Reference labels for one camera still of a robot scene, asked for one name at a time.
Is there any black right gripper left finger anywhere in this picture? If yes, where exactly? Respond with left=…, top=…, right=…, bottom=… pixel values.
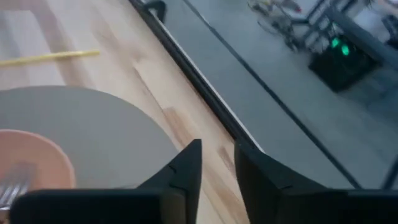
left=136, top=139, right=203, bottom=224

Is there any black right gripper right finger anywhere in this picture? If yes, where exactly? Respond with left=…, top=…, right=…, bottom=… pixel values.
left=234, top=139, right=327, bottom=224

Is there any silver fork with orange handle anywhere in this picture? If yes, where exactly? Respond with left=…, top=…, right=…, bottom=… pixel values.
left=0, top=162, right=37, bottom=213

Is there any yellow chopstick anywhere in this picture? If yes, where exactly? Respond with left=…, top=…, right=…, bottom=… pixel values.
left=0, top=49, right=101, bottom=67

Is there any round grey placemat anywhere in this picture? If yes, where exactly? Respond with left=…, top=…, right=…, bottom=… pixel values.
left=0, top=85, right=180, bottom=191

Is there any black box with green lights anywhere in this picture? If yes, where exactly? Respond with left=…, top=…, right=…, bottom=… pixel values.
left=307, top=34, right=383, bottom=93

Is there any black aluminium table frame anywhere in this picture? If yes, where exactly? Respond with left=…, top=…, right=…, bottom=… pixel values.
left=129, top=0, right=266, bottom=155

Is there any background workstation frame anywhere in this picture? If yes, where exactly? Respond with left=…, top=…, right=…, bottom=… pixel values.
left=248, top=0, right=398, bottom=67

